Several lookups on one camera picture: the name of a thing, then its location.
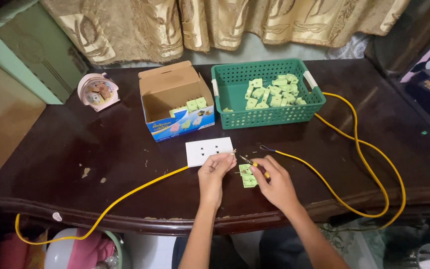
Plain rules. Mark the golden patterned curtain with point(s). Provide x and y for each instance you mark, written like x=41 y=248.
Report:
x=218 y=22

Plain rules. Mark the pile of green plug parts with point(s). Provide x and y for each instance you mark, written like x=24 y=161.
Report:
x=274 y=97

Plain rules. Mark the green plastic basket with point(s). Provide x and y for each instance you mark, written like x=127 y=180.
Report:
x=233 y=115

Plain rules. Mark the green cabinet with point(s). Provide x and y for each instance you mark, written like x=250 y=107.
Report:
x=32 y=48

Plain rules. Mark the person's right hand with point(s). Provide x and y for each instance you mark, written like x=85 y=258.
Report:
x=278 y=186

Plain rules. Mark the green basin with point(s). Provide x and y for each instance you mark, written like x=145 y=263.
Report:
x=118 y=246

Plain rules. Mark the paper scrap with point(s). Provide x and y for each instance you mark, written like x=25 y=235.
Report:
x=85 y=172

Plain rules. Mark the person's left hand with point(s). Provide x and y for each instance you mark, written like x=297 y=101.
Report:
x=211 y=183

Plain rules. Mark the white socket plate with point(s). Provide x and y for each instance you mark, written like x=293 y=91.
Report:
x=205 y=151

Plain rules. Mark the red cloth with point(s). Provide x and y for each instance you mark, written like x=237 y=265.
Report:
x=13 y=252

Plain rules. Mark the person's dark shorts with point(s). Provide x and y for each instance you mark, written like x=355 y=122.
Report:
x=282 y=248

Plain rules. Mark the blue cardboard box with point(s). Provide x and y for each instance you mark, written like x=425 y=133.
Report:
x=177 y=125

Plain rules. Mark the pink alarm clock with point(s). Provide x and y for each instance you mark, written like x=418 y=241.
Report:
x=97 y=91

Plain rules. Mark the green plug half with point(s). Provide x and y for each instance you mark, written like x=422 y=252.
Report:
x=248 y=181
x=245 y=170

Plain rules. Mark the white sticker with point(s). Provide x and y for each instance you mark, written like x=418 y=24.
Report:
x=56 y=216

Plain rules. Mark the dark shelf with items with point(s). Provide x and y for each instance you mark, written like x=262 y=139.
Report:
x=427 y=86

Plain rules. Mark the brown board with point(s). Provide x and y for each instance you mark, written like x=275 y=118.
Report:
x=2 y=123

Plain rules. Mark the pink cloth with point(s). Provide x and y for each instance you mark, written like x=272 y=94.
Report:
x=88 y=250

